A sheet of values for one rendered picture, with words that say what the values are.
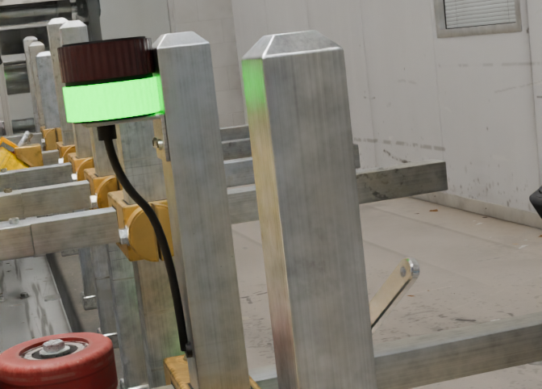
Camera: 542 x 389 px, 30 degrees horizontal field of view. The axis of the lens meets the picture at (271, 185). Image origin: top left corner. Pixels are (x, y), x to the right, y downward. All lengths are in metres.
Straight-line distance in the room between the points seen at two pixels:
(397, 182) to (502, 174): 4.57
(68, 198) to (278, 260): 0.79
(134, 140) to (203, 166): 0.25
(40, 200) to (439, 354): 0.57
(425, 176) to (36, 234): 0.39
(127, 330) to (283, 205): 0.79
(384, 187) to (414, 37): 5.29
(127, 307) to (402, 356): 0.48
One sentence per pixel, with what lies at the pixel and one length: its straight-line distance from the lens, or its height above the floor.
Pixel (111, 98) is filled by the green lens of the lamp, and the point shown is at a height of 1.08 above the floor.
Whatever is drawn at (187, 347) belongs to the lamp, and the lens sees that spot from 0.69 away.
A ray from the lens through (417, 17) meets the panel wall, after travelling 6.24.
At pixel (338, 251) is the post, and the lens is 0.42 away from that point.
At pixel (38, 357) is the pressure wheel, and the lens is 0.72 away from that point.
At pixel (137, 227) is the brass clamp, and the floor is 0.95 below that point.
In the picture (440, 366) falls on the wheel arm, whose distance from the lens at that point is 0.79.
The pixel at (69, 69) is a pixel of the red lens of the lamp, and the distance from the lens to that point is 0.64.
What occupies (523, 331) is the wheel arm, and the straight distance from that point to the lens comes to 0.81.
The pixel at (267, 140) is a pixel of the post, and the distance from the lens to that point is 0.41.
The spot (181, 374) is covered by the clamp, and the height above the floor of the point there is 0.87.
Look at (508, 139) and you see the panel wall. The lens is 5.48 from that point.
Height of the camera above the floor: 1.10
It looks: 8 degrees down
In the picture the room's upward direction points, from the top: 6 degrees counter-clockwise
